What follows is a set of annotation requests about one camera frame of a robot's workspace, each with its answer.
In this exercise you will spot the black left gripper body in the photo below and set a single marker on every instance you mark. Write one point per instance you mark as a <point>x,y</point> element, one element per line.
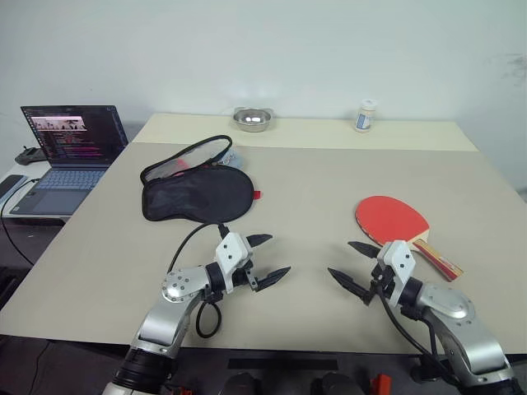
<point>247,271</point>

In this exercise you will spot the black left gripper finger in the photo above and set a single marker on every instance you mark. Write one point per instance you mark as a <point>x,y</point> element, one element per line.
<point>259,239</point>
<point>271,279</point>

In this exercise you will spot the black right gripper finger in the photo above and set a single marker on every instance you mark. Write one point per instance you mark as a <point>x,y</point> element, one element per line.
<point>364,248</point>
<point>348,283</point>

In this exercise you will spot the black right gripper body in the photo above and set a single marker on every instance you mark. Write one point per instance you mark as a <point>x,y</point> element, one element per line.
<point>381,275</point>

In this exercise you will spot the red table tennis paddle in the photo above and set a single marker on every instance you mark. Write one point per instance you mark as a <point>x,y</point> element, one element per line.
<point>387,216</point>

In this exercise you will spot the black zippered pouch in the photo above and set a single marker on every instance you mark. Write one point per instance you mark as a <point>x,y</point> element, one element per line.
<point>193,197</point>

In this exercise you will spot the grey white plush zipper charm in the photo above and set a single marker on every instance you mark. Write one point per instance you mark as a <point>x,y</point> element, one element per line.
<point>234,158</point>

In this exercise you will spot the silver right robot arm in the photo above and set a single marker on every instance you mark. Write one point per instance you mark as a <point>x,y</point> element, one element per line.
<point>453,304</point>

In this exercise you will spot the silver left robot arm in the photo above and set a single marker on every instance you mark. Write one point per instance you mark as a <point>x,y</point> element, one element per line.
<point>156,325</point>

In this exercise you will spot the black flat bar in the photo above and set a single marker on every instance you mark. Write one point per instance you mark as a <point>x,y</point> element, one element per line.
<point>282,364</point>

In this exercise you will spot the dark rounded shape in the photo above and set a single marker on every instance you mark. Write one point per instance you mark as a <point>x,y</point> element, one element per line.
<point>335,384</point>
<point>243,384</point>

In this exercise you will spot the small red block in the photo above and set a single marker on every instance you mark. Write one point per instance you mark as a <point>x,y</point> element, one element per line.
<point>381,384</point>

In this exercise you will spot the stainless steel bowl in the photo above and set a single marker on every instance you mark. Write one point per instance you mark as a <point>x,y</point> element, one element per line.
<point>253,121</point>

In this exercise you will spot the small white bottle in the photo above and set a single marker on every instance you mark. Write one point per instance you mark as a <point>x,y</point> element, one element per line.
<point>365,119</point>

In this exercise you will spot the open grey laptop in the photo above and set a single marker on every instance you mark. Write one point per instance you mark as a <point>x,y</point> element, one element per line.
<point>62,181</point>

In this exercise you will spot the dark grey handheld controller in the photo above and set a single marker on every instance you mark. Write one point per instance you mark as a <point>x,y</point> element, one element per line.
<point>29,156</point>

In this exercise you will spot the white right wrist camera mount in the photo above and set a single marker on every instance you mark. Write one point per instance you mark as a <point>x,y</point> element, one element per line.
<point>397,257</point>

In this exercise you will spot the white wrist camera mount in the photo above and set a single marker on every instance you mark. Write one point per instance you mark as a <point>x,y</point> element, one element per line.
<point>230,251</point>
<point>397,257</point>

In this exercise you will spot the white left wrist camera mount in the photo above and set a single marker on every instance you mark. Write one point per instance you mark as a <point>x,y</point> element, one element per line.
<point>230,251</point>

